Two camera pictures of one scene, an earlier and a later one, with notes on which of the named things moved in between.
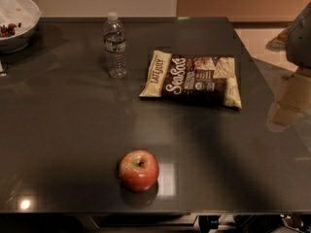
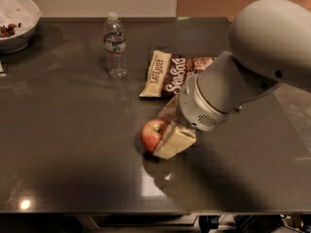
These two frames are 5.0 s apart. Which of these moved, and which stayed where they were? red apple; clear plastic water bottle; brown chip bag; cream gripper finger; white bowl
Moved: cream gripper finger; red apple
Stayed: clear plastic water bottle; brown chip bag; white bowl
